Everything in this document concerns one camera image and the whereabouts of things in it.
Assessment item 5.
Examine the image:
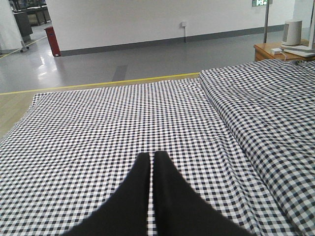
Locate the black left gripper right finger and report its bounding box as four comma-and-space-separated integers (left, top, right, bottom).
153, 151, 250, 236

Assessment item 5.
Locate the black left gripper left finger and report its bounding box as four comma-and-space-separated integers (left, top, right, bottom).
64, 153, 150, 236

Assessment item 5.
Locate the checkered bed sheet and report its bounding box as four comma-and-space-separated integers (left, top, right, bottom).
0, 79, 259, 236

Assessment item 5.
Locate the checkered duvet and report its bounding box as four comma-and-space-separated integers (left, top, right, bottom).
199, 59, 315, 236

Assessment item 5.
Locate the wooden nightstand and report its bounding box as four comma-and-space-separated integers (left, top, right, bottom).
253, 42, 315, 61

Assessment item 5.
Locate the white charger adapter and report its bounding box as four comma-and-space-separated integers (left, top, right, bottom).
270, 48, 283, 55

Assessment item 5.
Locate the red fire cabinet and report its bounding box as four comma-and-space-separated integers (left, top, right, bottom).
44, 27, 61, 57

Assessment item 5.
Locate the white cylindrical heater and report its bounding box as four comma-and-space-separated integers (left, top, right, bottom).
282, 19, 302, 47

